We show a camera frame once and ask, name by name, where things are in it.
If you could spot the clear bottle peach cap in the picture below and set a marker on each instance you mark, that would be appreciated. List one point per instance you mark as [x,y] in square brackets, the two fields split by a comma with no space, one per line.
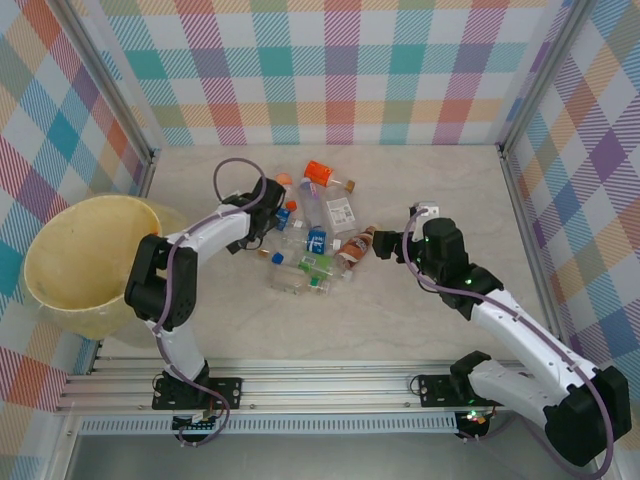
[286,176]

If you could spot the small orange bottle cap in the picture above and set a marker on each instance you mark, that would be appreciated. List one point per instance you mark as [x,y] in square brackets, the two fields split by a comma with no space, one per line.
[291,205]

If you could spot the blue label bottle brown cap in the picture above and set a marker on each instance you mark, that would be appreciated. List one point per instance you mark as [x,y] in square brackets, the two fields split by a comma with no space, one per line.
[263,253]

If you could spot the purple label clear bottle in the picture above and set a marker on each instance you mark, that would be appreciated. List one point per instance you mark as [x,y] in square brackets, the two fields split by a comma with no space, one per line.
[310,200]

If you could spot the clear bottle blue cap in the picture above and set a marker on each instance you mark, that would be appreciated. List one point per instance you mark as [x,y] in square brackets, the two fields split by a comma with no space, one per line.
[278,258]

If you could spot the orange label bottle brown cap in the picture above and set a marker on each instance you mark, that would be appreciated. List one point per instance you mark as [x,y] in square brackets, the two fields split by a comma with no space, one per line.
[320,171]

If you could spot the white label clear bottle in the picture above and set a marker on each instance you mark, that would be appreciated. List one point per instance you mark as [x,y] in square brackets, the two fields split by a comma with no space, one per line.
[340,212]

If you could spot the green label clear bottle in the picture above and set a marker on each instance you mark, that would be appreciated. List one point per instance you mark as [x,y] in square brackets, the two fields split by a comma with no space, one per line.
[320,262]

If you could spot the clear bottle green cap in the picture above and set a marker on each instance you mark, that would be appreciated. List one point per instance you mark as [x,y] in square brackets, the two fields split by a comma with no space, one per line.
[314,283]

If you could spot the pale yellow plastic bin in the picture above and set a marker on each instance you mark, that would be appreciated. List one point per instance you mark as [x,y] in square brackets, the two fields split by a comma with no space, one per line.
[75,260]

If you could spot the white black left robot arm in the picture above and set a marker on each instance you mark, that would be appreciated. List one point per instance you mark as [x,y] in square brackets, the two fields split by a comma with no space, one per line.
[165,285]

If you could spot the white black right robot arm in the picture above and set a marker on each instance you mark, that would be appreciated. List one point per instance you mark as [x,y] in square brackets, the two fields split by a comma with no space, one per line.
[525,335]

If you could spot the small controller board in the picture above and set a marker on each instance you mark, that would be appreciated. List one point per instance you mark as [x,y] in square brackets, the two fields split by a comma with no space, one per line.
[472,420]
[195,425]

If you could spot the grey metal panel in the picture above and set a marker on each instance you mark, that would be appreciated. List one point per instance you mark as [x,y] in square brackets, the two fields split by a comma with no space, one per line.
[325,460]

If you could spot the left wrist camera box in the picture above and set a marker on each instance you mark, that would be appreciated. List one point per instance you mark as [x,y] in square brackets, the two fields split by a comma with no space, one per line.
[237,195]

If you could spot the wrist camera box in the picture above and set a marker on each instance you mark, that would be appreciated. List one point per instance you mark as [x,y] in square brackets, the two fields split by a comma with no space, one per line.
[237,195]
[426,209]

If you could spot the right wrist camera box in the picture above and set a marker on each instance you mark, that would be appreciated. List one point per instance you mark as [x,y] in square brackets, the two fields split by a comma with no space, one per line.
[426,209]

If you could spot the aluminium table side rail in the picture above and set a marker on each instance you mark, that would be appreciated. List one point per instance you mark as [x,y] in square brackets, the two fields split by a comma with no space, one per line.
[527,210]
[147,175]

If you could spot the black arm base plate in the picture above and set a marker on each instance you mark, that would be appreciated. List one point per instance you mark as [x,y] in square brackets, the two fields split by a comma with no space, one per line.
[435,390]
[227,392]

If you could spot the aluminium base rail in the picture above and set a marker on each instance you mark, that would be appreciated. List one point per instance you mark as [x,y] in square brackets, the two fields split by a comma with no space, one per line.
[325,385]

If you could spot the aluminium frame post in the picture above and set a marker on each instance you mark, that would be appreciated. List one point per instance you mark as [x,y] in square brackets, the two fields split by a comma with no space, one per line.
[544,75]
[119,85]

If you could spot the aluminium frame leg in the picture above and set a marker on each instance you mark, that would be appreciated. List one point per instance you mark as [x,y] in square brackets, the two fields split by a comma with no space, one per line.
[62,450]

